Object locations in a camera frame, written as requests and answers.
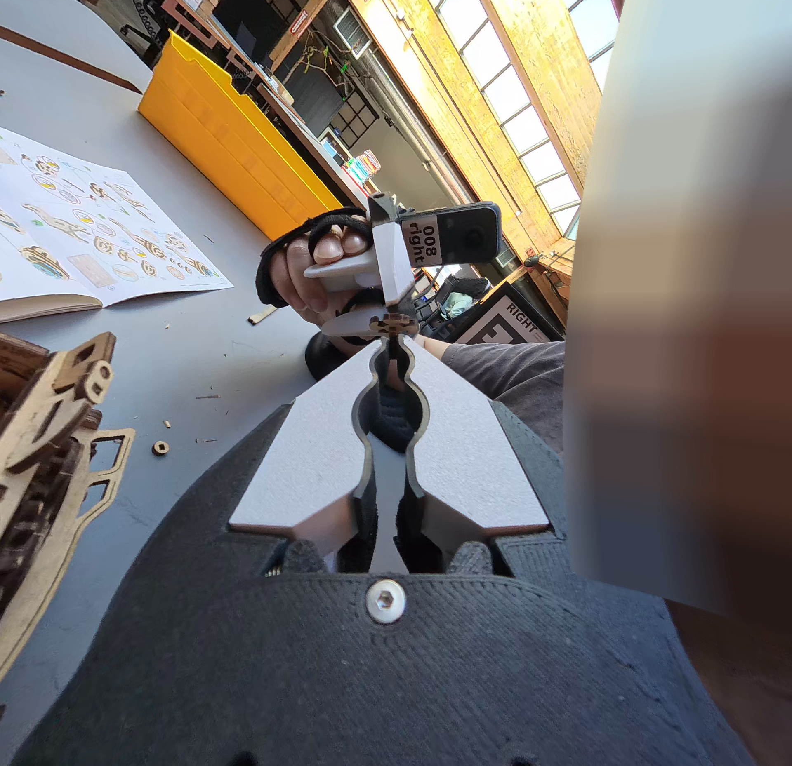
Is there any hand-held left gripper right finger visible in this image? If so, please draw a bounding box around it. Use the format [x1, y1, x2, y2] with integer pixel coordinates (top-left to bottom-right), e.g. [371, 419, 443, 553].
[401, 338, 552, 547]

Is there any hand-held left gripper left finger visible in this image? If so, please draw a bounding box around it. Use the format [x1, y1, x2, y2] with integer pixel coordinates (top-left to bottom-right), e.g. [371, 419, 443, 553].
[229, 339, 380, 559]

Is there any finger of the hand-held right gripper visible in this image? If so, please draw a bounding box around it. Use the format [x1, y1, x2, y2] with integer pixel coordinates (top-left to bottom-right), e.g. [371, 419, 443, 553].
[370, 218, 418, 312]

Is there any wooden gear piece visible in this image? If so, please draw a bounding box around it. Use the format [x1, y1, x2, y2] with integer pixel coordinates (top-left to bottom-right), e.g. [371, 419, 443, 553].
[369, 312, 420, 338]

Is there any wooden mechanical model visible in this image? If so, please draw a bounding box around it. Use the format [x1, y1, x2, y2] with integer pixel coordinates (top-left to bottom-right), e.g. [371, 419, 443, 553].
[0, 332, 136, 680]

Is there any person's right hand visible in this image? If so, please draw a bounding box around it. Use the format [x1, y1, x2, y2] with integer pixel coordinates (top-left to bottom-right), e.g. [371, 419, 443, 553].
[272, 229, 372, 329]

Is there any black backpack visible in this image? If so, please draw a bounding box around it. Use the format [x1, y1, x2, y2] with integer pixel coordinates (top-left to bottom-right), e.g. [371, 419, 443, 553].
[413, 273, 493, 340]

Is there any colourful striped stack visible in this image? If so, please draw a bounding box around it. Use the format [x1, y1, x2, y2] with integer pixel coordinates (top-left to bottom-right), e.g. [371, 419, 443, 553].
[342, 149, 382, 190]

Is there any black framed tag board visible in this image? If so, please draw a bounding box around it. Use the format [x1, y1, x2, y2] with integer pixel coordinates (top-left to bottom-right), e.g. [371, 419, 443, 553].
[457, 282, 565, 346]

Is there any skylight window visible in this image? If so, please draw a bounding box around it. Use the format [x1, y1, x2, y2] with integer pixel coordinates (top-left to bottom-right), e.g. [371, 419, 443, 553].
[415, 0, 626, 238]

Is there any yellow plastic bin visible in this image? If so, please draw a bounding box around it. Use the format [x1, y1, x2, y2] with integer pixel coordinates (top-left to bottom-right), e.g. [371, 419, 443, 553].
[137, 29, 344, 242]

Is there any white instruction booklet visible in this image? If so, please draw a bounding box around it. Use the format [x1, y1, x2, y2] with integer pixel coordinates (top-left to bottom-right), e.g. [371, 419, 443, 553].
[0, 126, 235, 323]

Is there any white wall vent unit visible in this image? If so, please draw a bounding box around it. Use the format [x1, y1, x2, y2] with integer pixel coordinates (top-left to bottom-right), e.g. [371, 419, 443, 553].
[333, 7, 373, 60]

